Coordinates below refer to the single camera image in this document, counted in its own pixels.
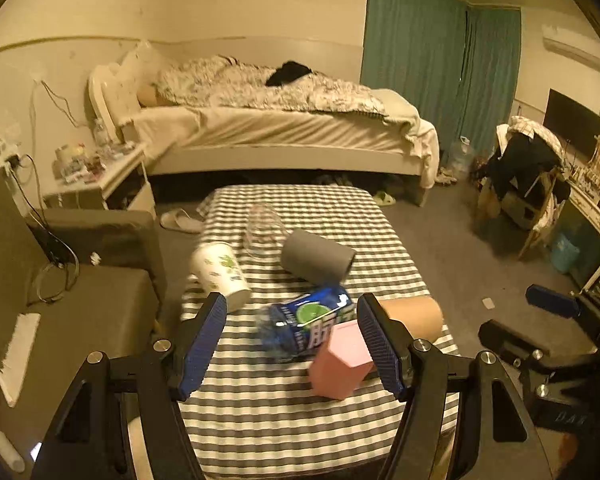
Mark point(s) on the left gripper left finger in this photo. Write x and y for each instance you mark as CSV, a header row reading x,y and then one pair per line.
x,y
88,439

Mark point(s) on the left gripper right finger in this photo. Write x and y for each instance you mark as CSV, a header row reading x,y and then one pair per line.
x,y
495,437

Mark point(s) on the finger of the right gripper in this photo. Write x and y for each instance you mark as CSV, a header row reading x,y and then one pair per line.
x,y
577,306
516,349

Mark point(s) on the pink hexagonal cup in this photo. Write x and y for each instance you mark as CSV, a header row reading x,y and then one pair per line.
x,y
342,363

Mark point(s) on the brown kraft paper cup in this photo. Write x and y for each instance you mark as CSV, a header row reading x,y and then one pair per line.
x,y
421,315

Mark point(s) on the grey plastic cup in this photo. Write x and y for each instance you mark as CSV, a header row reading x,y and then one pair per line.
x,y
316,259

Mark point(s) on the white paper cup green leaves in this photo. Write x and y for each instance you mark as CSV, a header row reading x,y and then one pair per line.
x,y
217,269

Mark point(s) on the person's right hand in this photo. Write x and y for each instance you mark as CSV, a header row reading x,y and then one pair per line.
x,y
567,450

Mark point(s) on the blue basket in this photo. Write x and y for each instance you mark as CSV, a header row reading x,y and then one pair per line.
x,y
564,254

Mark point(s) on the white roll on sofa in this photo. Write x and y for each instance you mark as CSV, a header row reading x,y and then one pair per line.
x,y
10,455

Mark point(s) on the white paper on sofa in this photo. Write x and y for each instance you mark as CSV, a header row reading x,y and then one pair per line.
x,y
15,363

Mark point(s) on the chair piled with clothes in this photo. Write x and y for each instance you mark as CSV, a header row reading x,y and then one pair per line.
x,y
524,178

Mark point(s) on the grey sofa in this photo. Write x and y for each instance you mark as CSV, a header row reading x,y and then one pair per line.
x,y
112,307

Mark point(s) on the checkered tablecloth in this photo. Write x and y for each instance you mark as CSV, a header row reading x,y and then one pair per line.
x,y
256,418

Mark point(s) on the black television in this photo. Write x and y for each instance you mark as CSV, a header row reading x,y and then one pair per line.
x,y
572,122

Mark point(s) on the green slipper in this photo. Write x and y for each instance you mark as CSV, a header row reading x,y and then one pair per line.
x,y
383,199

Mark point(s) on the large water jug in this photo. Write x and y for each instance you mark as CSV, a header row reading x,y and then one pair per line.
x,y
461,156

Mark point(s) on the small white crumpled paper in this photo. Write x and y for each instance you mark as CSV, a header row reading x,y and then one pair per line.
x,y
95,259

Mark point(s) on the blue plastic drink bottle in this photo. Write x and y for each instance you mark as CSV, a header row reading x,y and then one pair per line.
x,y
298,327

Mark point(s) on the beige slipper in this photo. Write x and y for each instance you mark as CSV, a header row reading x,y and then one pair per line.
x,y
178,220

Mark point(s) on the white nightstand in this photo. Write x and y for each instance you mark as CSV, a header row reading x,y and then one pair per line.
x,y
122,185

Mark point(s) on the white air conditioner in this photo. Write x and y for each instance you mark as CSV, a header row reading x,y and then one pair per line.
x,y
565,42

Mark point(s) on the green curtain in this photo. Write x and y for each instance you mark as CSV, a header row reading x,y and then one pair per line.
x,y
457,63

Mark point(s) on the clear water bottle on nightstand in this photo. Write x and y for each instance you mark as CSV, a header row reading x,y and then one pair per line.
x,y
100,133

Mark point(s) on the black garment on bed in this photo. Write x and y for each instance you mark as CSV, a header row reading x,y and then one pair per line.
x,y
289,72

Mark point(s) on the beige pillow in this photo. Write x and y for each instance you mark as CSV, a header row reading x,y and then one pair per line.
x,y
148,96

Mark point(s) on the patterned duvet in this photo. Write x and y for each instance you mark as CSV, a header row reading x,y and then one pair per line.
x,y
221,81

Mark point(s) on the white bed frame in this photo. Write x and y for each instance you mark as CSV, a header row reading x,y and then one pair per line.
x,y
181,139

